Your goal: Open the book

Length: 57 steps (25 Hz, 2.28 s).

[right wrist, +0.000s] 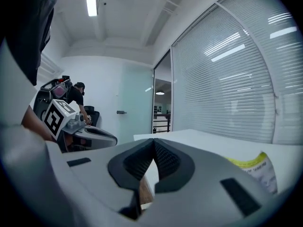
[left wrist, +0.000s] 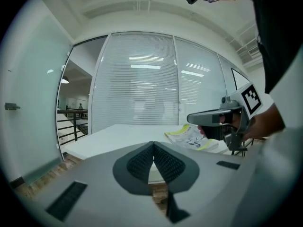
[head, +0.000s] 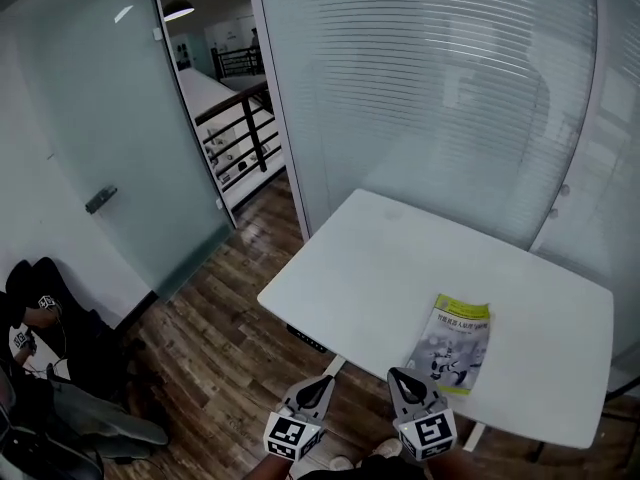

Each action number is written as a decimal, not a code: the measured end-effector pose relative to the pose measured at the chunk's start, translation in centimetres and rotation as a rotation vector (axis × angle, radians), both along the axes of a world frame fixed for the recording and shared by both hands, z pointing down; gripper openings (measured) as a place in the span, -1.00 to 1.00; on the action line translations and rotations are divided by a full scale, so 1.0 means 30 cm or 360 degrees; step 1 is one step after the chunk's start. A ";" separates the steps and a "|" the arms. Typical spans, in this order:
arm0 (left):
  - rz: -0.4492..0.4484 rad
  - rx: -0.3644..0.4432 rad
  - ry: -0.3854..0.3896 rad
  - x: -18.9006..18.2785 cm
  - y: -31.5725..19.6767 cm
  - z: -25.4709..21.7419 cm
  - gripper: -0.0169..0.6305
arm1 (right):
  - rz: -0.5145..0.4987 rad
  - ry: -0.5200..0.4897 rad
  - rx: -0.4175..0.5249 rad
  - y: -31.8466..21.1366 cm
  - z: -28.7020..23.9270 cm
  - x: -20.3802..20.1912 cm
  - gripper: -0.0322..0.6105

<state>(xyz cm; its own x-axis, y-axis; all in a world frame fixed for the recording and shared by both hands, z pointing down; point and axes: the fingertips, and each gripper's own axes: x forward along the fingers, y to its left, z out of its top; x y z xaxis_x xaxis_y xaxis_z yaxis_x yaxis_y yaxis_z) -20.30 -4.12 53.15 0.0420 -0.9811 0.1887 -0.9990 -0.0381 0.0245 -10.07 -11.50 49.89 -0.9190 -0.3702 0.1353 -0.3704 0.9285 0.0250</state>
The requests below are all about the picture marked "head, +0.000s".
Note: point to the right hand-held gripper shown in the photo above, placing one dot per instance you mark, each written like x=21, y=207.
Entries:
x=427, y=430

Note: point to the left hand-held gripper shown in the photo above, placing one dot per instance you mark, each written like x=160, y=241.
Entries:
x=292, y=433

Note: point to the yellow-green cover book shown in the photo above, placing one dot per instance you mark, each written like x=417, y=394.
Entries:
x=452, y=348

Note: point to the person's left forearm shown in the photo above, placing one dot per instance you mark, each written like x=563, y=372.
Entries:
x=267, y=468

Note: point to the person's right forearm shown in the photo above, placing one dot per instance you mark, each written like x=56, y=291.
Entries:
x=450, y=468

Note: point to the white desk leg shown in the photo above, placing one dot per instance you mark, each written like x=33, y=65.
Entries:
x=474, y=435
x=335, y=368

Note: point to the black desk control panel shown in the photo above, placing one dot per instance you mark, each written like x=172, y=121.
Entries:
x=307, y=339

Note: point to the person's white right shoe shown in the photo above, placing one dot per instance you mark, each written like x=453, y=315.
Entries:
x=386, y=448

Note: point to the person's white shoe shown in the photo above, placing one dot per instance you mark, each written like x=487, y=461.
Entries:
x=345, y=463
x=386, y=448

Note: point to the person's white left shoe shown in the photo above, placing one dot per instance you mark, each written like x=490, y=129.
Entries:
x=345, y=463

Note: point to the person's black clothing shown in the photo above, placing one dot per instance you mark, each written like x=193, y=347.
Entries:
x=370, y=470

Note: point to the round glass door knob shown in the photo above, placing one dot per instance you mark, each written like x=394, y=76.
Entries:
x=565, y=188
x=553, y=213

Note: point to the dark stair railing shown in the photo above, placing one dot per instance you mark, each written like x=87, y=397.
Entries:
x=252, y=133

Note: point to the glass panel with white blinds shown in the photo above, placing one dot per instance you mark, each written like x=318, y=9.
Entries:
x=615, y=168
x=425, y=93

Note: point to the frosted glass door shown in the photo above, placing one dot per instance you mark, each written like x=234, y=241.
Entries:
x=115, y=118

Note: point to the round pendant lamp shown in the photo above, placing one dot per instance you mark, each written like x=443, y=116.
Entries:
x=178, y=10

